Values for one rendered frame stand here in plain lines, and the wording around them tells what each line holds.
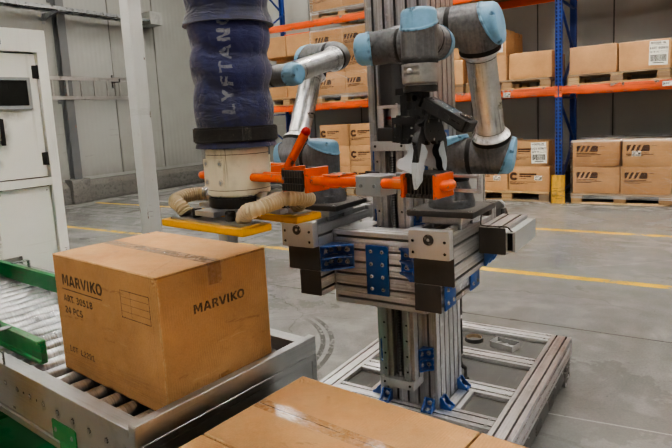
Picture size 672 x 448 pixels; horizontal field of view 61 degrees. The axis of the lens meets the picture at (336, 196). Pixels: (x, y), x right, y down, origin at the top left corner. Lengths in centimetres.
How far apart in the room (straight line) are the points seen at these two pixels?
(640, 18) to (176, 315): 880
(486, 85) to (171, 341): 113
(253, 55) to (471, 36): 58
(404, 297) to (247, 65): 96
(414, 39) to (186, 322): 100
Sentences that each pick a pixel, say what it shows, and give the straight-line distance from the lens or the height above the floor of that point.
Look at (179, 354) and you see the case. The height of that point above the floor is 72.
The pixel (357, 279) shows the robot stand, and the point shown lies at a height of 77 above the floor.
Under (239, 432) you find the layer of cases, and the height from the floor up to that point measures 54.
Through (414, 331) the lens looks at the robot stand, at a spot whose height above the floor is 55.
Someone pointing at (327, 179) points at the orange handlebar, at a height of 120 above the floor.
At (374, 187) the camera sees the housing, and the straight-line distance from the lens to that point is 124.
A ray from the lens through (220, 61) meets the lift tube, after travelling 150.
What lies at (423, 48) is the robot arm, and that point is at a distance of 118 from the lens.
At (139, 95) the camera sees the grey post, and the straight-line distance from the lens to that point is 487.
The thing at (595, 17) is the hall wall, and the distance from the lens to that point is 985.
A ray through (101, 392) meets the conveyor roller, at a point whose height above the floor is 54.
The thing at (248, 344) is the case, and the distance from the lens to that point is 187.
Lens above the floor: 135
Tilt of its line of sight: 8 degrees down
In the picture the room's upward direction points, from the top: 3 degrees counter-clockwise
